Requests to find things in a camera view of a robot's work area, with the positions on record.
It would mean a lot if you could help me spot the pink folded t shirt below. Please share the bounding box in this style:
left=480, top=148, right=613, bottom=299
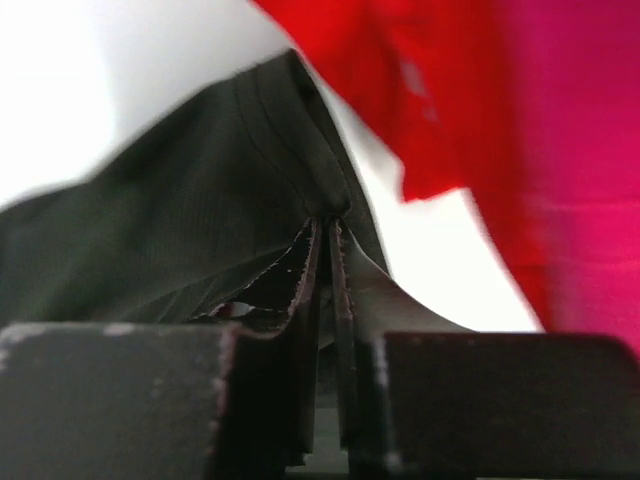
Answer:
left=502, top=1, right=639, bottom=347

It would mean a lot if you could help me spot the red folded t shirt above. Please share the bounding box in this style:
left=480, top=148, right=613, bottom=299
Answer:
left=260, top=1, right=553, bottom=329

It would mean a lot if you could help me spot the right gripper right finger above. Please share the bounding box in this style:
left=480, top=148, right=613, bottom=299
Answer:
left=327, top=221, right=639, bottom=479

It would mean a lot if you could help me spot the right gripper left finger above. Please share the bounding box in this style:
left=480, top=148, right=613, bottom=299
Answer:
left=1, top=221, right=322, bottom=479

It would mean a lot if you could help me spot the black t shirt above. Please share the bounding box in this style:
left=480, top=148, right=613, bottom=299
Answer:
left=1, top=51, right=386, bottom=324

